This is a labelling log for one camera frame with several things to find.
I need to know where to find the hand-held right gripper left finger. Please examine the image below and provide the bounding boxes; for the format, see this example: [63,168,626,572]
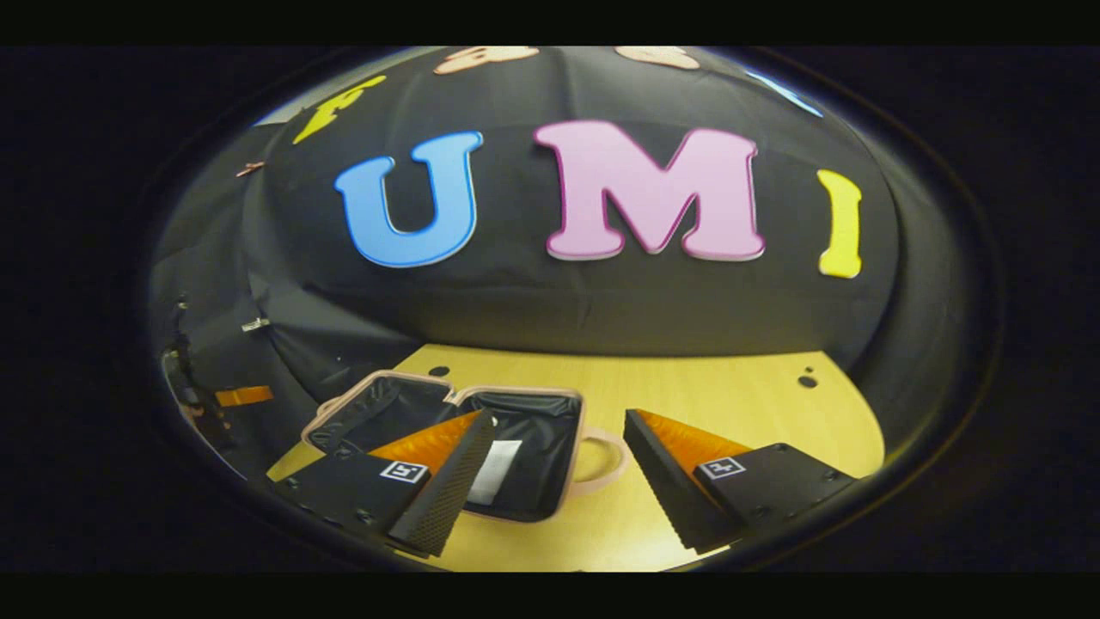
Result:
[273,408,499,558]

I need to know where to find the black backdrop cloth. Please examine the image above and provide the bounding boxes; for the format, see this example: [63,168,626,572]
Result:
[148,47,989,482]

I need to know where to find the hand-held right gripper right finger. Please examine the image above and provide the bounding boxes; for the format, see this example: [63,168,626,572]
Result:
[623,408,859,555]

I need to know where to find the white squeeze tube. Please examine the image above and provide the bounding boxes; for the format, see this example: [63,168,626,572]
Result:
[467,439,523,506]

